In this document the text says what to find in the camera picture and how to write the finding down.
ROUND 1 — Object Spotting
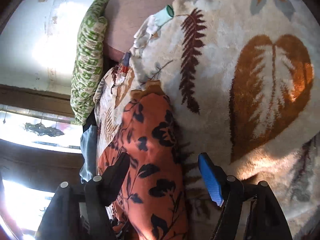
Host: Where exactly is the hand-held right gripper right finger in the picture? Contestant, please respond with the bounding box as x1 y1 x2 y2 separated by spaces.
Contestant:
198 152 293 240

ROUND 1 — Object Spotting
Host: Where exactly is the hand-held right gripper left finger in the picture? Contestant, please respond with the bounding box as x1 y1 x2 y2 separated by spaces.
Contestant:
35 152 131 240

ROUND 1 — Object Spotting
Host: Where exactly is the orange floral garment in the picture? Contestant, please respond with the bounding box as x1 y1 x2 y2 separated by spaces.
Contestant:
97 80 191 240

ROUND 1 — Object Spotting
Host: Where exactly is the blue denim garment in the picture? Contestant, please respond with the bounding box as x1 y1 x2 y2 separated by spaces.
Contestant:
79 124 98 183

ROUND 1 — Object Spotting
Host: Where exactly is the patterned glass window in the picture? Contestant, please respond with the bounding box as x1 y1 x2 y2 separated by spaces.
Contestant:
0 177 56 240
0 110 82 153

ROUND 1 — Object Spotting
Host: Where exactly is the small red and blue item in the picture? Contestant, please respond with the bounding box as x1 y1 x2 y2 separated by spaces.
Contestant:
117 52 132 83

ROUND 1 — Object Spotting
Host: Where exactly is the green patterned pillow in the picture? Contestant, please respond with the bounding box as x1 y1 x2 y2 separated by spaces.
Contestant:
70 0 113 126

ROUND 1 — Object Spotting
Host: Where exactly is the cream leaf-print fleece blanket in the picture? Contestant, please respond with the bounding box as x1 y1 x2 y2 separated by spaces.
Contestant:
94 0 320 240

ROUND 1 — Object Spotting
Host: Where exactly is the white sock with green cuff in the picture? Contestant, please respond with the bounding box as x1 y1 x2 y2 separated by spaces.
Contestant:
133 4 175 50

